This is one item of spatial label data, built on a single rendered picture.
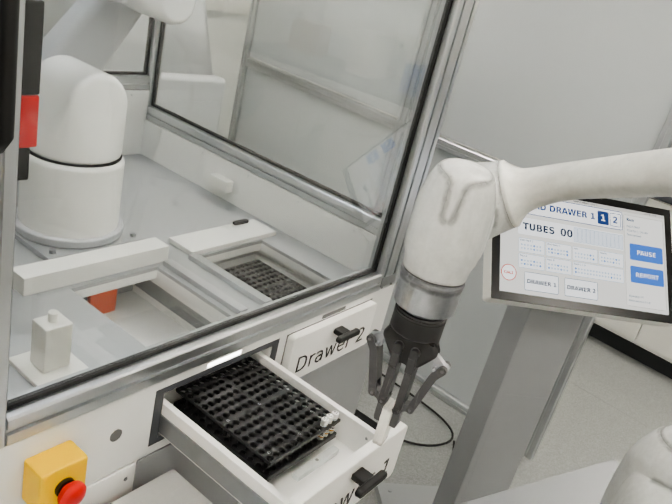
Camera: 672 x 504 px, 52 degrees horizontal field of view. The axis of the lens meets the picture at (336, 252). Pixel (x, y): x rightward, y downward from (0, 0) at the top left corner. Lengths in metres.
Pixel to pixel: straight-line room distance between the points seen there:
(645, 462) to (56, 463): 0.81
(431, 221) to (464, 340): 2.04
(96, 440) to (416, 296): 0.53
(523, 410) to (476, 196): 1.26
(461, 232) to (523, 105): 1.79
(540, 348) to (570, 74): 1.04
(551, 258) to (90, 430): 1.16
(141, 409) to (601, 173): 0.76
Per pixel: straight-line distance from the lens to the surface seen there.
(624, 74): 2.51
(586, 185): 0.98
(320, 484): 1.03
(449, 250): 0.88
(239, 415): 1.16
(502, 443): 2.11
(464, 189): 0.86
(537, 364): 1.98
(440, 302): 0.92
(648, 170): 0.92
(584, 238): 1.85
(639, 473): 1.08
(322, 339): 1.42
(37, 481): 1.03
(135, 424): 1.15
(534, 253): 1.76
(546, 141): 2.60
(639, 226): 1.96
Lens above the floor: 1.62
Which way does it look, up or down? 23 degrees down
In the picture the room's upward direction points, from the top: 14 degrees clockwise
